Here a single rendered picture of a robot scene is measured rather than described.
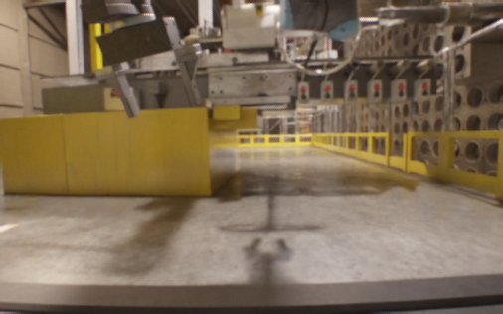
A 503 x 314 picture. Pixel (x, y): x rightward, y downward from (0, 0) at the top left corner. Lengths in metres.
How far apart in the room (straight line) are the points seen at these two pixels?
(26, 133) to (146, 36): 2.03
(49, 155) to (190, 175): 1.10
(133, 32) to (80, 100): 2.19
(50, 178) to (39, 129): 0.37
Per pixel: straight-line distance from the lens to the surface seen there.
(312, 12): 0.78
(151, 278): 0.80
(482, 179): 2.03
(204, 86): 2.10
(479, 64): 2.97
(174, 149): 1.72
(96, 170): 2.03
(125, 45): 0.49
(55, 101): 2.82
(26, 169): 2.46
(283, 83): 1.99
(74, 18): 12.20
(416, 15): 2.55
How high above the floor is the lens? 0.39
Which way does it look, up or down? 5 degrees down
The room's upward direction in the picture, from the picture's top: 1 degrees counter-clockwise
